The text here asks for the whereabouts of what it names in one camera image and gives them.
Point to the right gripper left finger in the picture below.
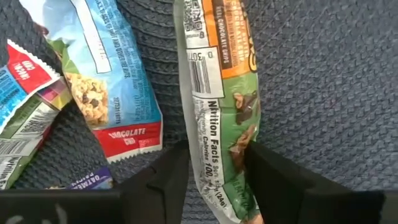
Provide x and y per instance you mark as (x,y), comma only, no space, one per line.
(168,186)

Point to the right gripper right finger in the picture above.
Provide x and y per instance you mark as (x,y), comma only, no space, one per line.
(295,199)

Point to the orange green granola bar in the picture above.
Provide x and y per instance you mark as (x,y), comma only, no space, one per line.
(217,93)

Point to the blue red-ended granola bar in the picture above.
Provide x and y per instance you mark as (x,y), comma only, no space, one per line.
(109,77)
(21,77)

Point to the green white granola bar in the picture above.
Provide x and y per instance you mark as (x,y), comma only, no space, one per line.
(25,133)

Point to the round dark blue placemat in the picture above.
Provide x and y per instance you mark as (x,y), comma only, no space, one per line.
(311,93)

